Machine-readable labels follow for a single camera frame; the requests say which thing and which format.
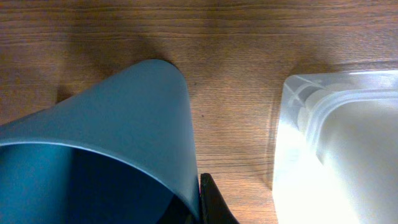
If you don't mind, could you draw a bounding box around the blue cup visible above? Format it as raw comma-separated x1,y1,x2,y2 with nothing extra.
1,60,200,223

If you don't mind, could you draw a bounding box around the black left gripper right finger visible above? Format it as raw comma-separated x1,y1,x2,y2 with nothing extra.
200,173,239,224

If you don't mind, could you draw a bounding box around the clear plastic storage container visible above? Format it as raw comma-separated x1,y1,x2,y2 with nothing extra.
272,70,397,223

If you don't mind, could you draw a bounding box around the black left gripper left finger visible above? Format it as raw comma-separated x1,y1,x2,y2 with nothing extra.
157,195,196,224

